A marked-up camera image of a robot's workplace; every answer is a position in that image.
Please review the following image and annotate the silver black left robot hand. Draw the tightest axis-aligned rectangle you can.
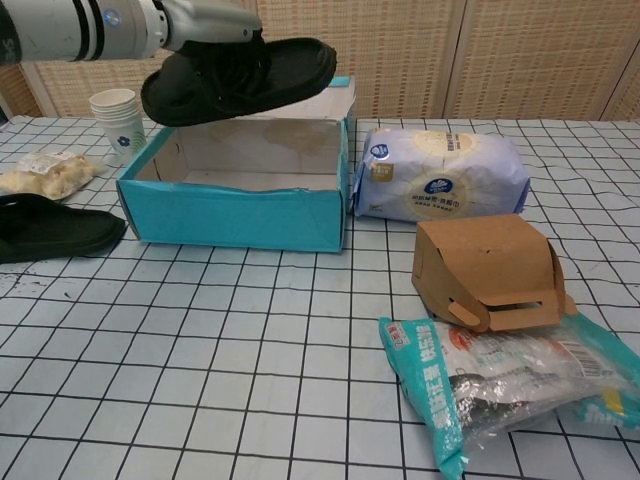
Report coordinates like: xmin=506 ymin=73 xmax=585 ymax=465
xmin=160 ymin=0 xmax=281 ymax=107

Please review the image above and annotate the black rubber slipper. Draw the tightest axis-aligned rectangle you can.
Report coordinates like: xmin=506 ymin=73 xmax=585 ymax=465
xmin=0 ymin=193 xmax=129 ymax=265
xmin=139 ymin=37 xmax=339 ymax=129

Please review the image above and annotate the teal cardboard shoe box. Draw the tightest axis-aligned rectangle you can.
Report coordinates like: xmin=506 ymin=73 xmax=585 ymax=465
xmin=115 ymin=75 xmax=357 ymax=254

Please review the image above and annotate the brown cardboard takeaway box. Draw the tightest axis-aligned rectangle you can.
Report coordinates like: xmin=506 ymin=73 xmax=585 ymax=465
xmin=411 ymin=214 xmax=579 ymax=334

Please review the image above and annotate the stack of white paper cups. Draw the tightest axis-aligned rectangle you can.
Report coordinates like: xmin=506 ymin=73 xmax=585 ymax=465
xmin=89 ymin=88 xmax=148 ymax=169

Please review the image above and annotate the clear bag of pale snacks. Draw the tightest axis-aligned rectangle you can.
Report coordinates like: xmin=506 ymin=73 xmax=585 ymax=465
xmin=0 ymin=152 xmax=104 ymax=201

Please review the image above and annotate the woven folding screen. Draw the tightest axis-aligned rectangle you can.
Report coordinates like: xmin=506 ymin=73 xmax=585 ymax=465
xmin=0 ymin=0 xmax=640 ymax=122

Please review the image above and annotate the blue white tissue pack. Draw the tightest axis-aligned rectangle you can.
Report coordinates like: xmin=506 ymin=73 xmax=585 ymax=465
xmin=352 ymin=126 xmax=531 ymax=224

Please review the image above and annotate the blue checkered tablecloth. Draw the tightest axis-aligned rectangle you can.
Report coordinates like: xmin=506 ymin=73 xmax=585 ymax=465
xmin=0 ymin=114 xmax=640 ymax=480

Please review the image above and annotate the teal plastic snack bag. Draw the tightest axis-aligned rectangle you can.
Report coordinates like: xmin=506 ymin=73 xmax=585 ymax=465
xmin=378 ymin=315 xmax=640 ymax=480

